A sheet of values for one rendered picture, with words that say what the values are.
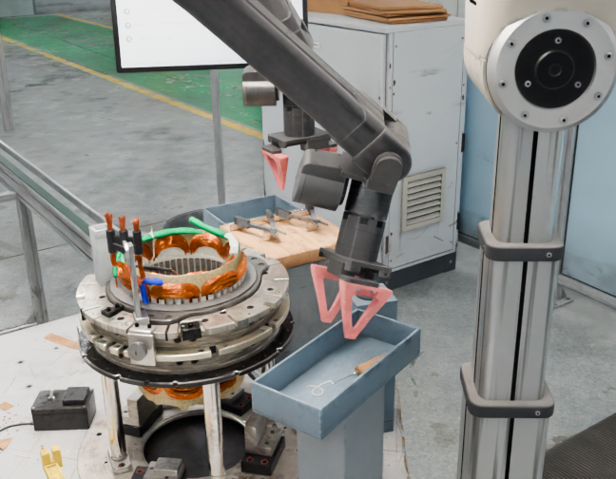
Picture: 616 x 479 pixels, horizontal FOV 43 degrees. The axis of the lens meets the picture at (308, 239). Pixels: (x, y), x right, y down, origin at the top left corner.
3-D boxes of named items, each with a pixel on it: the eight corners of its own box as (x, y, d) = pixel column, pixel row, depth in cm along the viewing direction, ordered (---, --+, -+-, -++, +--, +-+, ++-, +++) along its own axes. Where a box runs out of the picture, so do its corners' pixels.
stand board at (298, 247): (220, 237, 152) (219, 225, 151) (305, 219, 161) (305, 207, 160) (267, 273, 136) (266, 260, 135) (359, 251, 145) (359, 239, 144)
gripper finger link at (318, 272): (316, 328, 102) (333, 258, 102) (298, 314, 109) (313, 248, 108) (362, 335, 105) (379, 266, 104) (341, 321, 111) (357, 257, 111)
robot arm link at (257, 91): (305, 47, 133) (307, 32, 140) (237, 48, 133) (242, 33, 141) (307, 114, 139) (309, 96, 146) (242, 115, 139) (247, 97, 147)
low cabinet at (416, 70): (464, 269, 389) (480, 18, 344) (377, 298, 360) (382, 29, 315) (339, 212, 467) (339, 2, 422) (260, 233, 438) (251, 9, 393)
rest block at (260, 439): (245, 452, 125) (243, 425, 124) (256, 432, 130) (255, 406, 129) (271, 457, 124) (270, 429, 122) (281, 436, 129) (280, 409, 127)
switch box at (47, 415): (43, 411, 144) (39, 385, 142) (97, 410, 145) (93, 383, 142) (33, 431, 139) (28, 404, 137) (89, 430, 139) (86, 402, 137)
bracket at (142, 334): (136, 356, 109) (132, 323, 107) (161, 359, 109) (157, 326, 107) (130, 363, 108) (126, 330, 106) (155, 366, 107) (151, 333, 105)
